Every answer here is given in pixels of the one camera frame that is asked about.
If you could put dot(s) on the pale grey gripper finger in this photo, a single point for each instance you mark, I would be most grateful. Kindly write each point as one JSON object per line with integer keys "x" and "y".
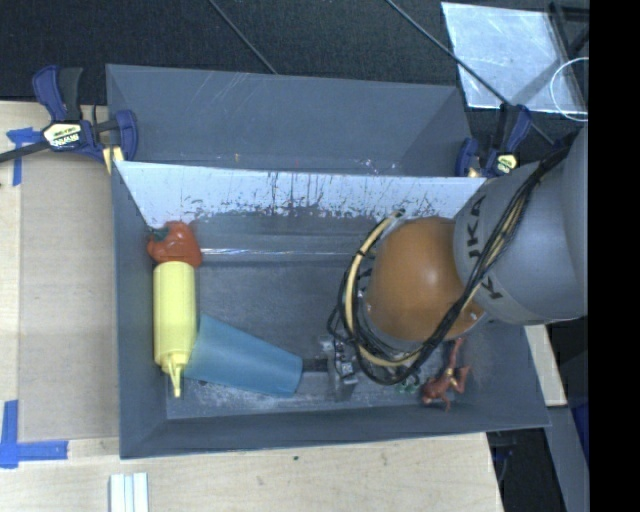
{"x": 342, "y": 386}
{"x": 327, "y": 351}

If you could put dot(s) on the blue plastic cup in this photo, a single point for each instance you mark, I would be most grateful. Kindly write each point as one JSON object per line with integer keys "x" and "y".
{"x": 240, "y": 357}

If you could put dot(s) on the yellow squeeze bottle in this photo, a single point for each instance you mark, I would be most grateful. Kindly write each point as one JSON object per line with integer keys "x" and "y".
{"x": 174, "y": 305}

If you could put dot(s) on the pale wood board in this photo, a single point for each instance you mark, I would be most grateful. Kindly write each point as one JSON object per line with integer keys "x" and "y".
{"x": 65, "y": 300}

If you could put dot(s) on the grey metal bin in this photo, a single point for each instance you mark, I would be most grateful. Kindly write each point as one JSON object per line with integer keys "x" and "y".
{"x": 280, "y": 300}

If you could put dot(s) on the red-brown toy tomato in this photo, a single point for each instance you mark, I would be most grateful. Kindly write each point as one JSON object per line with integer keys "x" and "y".
{"x": 175, "y": 245}

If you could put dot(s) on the red-brown toy figure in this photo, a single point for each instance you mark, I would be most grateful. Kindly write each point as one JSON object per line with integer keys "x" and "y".
{"x": 440, "y": 387}

